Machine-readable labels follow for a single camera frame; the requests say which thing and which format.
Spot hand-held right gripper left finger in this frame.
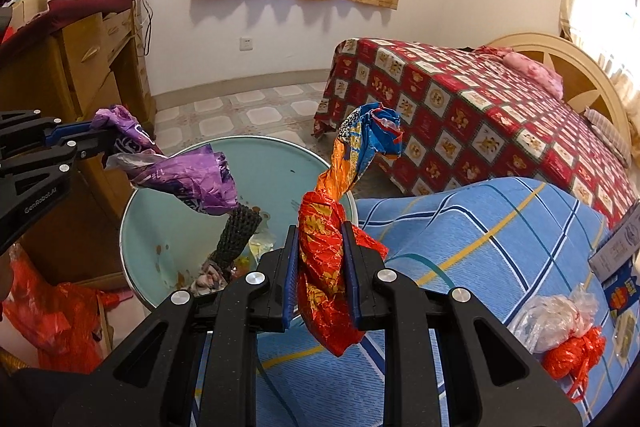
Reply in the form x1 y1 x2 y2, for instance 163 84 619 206
52 224 301 427

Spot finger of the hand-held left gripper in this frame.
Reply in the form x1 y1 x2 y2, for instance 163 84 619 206
0 109 96 158
0 129 118 253

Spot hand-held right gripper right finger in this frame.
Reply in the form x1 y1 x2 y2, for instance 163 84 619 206
341 222 583 427

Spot orange red snack wrapper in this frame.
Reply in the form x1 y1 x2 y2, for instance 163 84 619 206
297 103 403 357

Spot black mesh net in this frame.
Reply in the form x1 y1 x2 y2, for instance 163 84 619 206
192 204 263 295

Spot teal plastic basin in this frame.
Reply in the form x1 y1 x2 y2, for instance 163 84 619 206
119 135 358 323

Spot purple plastic wrapper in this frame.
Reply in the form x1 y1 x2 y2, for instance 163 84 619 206
91 104 237 217

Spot crumpled yellowish wrapper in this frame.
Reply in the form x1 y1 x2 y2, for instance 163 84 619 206
240 229 281 273

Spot maroon desk cloth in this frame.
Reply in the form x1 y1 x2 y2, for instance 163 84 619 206
0 0 146 52

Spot blue plaid bed sheet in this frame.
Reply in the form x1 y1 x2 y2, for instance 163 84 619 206
192 177 626 427

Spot red plastic bag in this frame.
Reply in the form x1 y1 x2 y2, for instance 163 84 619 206
2 252 108 375

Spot clear plastic bag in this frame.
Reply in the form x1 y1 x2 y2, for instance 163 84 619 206
510 287 601 355

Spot bed with red patterned cover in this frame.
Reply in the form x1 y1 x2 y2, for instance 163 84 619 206
314 38 640 233

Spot white and blue carton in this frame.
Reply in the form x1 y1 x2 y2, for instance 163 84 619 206
589 202 640 325

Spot pink pillow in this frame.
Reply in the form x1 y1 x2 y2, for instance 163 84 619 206
472 47 565 100

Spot small printed packets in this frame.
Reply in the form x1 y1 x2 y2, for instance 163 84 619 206
612 307 640 358

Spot grey striped pillow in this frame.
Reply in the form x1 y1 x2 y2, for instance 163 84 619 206
584 107 633 168

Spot cream wooden headboard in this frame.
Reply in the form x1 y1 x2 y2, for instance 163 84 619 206
487 32 640 168

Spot red plastic string bundle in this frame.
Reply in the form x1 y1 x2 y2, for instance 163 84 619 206
544 326 607 403

